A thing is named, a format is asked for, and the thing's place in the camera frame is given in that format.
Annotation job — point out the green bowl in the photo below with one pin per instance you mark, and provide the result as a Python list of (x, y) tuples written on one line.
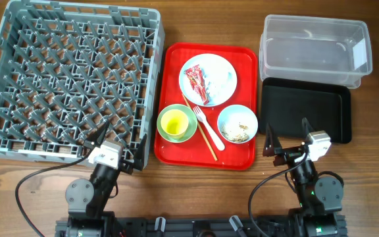
[(191, 128)]

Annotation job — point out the red plastic tray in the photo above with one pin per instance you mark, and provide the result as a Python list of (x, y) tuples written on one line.
[(195, 151)]

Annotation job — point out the red snack wrapper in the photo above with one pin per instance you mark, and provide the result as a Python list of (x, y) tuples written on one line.
[(195, 76)]

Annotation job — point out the yellow cup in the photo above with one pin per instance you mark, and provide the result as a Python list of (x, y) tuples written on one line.
[(175, 123)]

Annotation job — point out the black tray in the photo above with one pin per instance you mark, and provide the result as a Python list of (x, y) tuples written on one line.
[(327, 107)]

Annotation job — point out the wooden chopstick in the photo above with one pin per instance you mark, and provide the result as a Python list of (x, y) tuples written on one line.
[(202, 132)]

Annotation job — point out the white tissue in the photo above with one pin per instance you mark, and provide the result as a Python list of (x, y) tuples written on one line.
[(215, 82)]

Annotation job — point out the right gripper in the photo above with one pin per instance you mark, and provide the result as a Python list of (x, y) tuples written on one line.
[(272, 144)]

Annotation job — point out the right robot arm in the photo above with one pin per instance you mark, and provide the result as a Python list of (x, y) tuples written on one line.
[(319, 193)]

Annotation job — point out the light blue plate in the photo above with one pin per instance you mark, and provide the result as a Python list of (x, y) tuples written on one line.
[(210, 64)]

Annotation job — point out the light blue bowl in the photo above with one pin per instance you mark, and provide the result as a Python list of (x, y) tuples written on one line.
[(239, 113)]

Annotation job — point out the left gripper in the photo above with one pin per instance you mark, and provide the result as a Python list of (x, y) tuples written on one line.
[(126, 165)]

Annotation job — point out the grey dishwasher rack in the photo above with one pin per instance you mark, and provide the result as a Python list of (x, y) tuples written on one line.
[(68, 68)]

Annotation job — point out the clear plastic bin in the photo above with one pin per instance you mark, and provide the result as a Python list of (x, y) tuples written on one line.
[(315, 49)]

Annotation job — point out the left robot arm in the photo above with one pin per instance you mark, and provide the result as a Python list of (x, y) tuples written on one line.
[(87, 198)]

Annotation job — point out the rice and food scraps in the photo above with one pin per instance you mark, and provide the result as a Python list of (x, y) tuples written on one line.
[(235, 131)]

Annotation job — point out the white plastic fork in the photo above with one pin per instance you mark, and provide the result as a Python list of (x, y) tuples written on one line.
[(203, 119)]

